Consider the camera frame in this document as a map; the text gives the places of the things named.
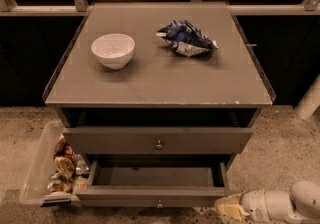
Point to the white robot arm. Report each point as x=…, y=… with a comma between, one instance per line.
x=301, y=205

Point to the brown snack bag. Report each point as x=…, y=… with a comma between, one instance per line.
x=64, y=158

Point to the grey drawer cabinet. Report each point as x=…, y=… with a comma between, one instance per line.
x=159, y=88

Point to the white cylindrical post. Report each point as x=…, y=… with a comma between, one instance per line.
x=310, y=102

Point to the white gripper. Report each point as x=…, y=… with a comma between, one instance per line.
x=253, y=202

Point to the clear plastic bin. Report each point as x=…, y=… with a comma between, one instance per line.
x=42, y=166

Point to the crumpled blue chip bag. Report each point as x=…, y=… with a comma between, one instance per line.
x=185, y=39

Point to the grey drawer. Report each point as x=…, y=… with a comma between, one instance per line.
x=154, y=186
x=157, y=140

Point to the green orange snack bag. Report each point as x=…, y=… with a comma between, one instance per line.
x=80, y=183

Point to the grey top drawer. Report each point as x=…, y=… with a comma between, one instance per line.
x=157, y=140

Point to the silver snack bag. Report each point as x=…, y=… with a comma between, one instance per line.
x=81, y=166

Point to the white bowl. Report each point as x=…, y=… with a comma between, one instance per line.
x=113, y=51

